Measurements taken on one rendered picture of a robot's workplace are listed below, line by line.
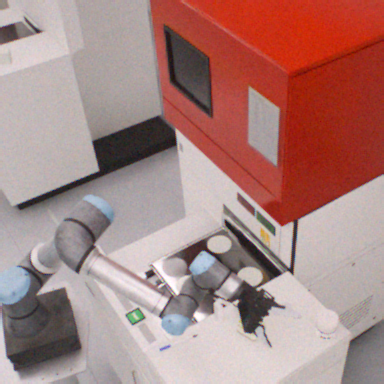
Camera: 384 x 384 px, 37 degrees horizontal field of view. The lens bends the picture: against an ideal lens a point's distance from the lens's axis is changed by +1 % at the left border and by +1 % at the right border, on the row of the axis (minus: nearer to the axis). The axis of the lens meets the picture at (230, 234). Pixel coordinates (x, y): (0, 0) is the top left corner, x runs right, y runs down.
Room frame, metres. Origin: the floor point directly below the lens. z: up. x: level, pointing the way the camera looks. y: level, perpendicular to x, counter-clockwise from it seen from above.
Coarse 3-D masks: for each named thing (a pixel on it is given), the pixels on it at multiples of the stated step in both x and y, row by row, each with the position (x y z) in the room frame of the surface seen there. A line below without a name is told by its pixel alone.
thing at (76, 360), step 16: (48, 288) 1.46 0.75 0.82; (0, 304) 1.39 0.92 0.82; (80, 304) 1.38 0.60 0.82; (0, 320) 1.31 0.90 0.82; (80, 320) 1.30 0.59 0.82; (0, 336) 1.24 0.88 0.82; (80, 336) 1.23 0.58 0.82; (0, 352) 1.17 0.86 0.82; (80, 352) 1.16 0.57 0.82; (0, 368) 1.10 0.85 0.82; (32, 368) 1.10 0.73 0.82; (48, 368) 1.09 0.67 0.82; (64, 368) 1.09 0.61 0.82; (80, 368) 1.09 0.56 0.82
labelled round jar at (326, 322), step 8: (320, 312) 1.12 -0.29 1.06; (328, 312) 1.12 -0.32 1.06; (320, 320) 1.09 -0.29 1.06; (328, 320) 1.09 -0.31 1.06; (336, 320) 1.09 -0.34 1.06; (320, 328) 1.08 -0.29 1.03; (328, 328) 1.07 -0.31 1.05; (336, 328) 1.09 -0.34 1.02; (320, 336) 1.07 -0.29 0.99; (328, 336) 1.07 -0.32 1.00
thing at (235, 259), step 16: (208, 240) 1.62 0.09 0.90; (176, 256) 1.54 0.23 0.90; (192, 256) 1.54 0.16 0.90; (224, 256) 1.53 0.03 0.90; (240, 256) 1.53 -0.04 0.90; (160, 272) 1.46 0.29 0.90; (176, 272) 1.46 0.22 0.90; (176, 288) 1.37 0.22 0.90; (256, 288) 1.36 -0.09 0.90; (208, 304) 1.29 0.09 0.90; (224, 304) 1.29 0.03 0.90
